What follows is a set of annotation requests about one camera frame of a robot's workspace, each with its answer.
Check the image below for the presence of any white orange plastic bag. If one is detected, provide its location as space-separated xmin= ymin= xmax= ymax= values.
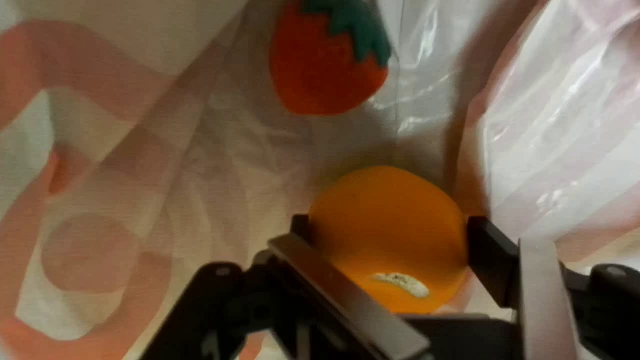
xmin=0 ymin=0 xmax=640 ymax=360

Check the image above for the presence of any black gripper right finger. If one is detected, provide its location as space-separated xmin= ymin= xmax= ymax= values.
xmin=466 ymin=216 xmax=577 ymax=360

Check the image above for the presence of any red knitted strawberry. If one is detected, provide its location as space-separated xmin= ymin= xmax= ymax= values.
xmin=270 ymin=0 xmax=391 ymax=116

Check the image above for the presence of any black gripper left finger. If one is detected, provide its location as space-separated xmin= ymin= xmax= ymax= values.
xmin=268 ymin=214 xmax=429 ymax=360

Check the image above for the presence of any orange fruit toy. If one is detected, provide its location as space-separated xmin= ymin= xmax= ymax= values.
xmin=307 ymin=165 xmax=468 ymax=314

